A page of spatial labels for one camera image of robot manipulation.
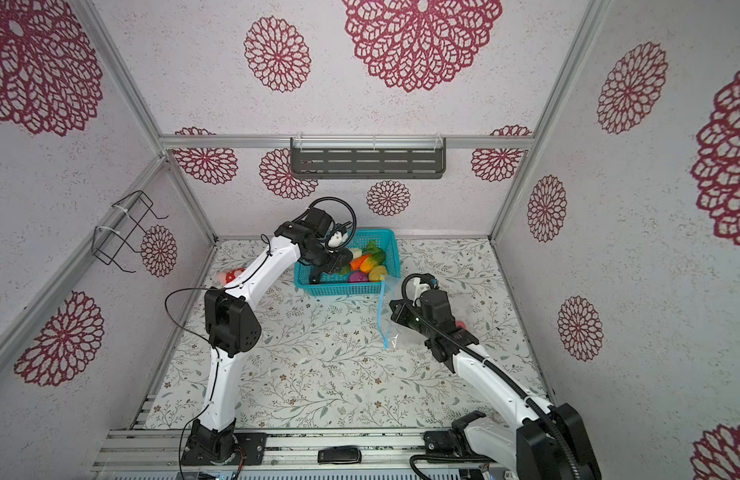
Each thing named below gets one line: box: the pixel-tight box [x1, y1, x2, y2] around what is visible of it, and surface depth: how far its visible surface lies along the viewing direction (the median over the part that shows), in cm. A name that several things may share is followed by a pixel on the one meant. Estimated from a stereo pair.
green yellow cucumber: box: [360, 251, 386, 274], surface depth 111 cm
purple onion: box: [348, 271, 369, 283], surface depth 105 cm
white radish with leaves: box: [352, 240, 386, 260], surface depth 112 cm
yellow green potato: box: [368, 265, 388, 282], surface depth 107 cm
